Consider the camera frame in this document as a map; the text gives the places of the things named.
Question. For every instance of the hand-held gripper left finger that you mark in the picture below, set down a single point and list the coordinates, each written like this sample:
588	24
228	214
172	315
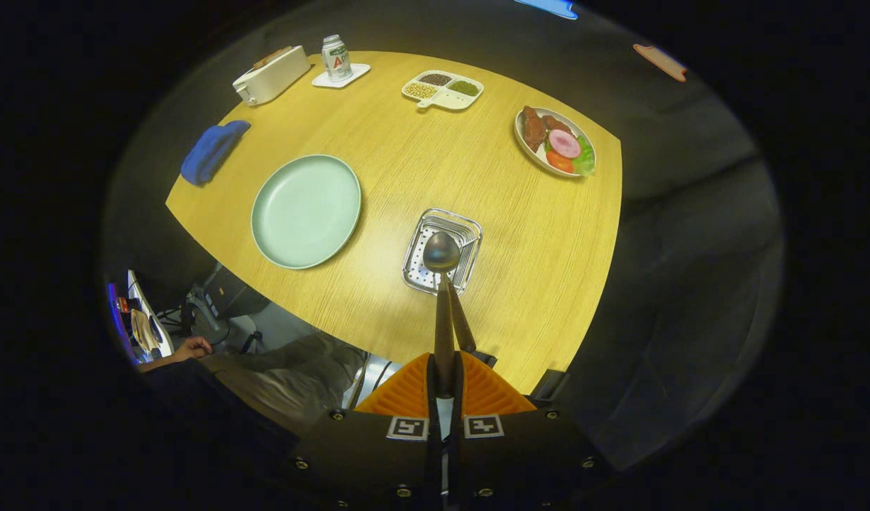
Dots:
431	397

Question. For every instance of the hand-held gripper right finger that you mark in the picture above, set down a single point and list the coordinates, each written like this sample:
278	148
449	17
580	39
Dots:
458	454

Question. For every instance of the black table leg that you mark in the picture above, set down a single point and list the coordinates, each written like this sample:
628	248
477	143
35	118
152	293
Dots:
486	358
548	383

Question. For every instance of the person's khaki trousers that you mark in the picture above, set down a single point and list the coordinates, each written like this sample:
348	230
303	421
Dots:
293	376

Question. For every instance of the black equipment box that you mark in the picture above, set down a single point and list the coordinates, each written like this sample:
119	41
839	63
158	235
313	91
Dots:
233	294

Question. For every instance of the pale green round plate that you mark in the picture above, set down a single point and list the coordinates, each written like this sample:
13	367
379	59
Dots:
304	213

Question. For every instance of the white oval plate of food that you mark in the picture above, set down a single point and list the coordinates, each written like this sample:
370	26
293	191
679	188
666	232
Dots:
564	144

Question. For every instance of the beige object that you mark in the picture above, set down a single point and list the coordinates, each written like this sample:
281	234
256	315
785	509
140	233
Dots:
145	330

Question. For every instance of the white divided dish of beans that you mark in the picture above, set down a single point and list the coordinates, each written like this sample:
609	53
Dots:
449	100

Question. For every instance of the black backdrop cloth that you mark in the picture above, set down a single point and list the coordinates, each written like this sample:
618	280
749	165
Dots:
690	248

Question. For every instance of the white side desk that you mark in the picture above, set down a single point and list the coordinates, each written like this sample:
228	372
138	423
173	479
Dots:
140	294

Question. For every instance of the computer monitor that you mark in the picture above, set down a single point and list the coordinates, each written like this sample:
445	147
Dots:
119	319

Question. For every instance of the blue folded cloth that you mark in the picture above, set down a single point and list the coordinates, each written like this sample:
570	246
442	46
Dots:
208	152

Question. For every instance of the white square coaster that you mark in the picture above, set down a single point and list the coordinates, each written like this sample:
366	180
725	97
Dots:
358	73

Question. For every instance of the small white drink bottle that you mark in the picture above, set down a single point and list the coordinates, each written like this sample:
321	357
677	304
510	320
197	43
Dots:
336	60

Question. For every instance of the white toaster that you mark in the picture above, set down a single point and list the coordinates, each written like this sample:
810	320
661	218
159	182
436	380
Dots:
275	76

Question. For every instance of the brown toast slice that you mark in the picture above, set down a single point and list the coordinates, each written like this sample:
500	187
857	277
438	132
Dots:
272	57

